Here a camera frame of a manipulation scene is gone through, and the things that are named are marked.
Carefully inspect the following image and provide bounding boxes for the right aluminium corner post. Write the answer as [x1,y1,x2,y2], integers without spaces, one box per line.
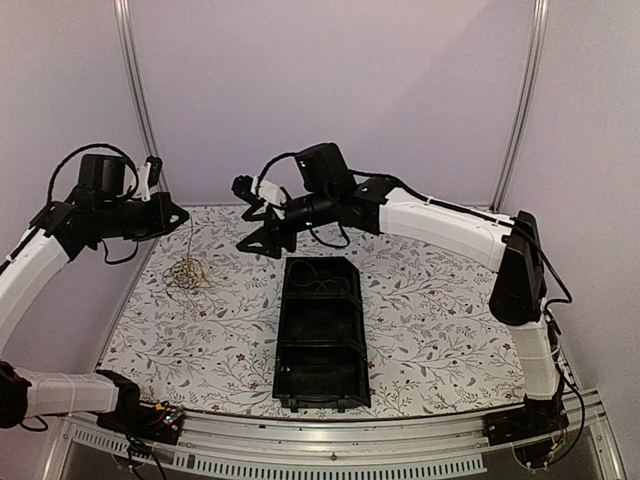
[490,0,550,212]

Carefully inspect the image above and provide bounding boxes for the aluminium corner post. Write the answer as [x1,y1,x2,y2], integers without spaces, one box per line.
[490,0,550,212]
[112,0,174,214]

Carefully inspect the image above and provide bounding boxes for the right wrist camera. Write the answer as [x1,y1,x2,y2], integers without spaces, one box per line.
[231,175,288,208]

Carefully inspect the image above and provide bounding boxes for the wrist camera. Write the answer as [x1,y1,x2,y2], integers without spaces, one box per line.
[231,175,288,208]
[133,156,163,202]

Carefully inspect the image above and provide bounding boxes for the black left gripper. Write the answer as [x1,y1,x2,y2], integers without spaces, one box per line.
[97,190,189,241]

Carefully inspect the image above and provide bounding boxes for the black three-compartment bin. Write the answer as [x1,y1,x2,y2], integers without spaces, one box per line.
[273,257,371,413]

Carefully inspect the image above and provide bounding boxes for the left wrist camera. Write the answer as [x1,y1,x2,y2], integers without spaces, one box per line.
[133,156,163,202]

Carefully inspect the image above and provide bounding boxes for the left aluminium corner post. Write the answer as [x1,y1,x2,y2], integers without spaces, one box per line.
[112,0,174,214]

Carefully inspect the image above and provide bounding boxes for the aluminium front rail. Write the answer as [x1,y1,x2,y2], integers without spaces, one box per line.
[42,387,626,480]

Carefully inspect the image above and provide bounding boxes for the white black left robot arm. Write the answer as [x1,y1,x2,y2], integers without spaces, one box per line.
[1,144,189,438]

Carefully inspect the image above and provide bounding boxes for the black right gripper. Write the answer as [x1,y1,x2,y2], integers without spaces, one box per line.
[236,188,335,259]

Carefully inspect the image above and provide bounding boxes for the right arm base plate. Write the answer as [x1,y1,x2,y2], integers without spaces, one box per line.
[482,398,569,446]

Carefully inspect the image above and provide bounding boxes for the cable bundle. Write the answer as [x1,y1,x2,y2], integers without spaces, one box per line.
[162,219,224,294]

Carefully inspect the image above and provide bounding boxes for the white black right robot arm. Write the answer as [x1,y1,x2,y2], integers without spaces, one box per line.
[231,142,569,436]

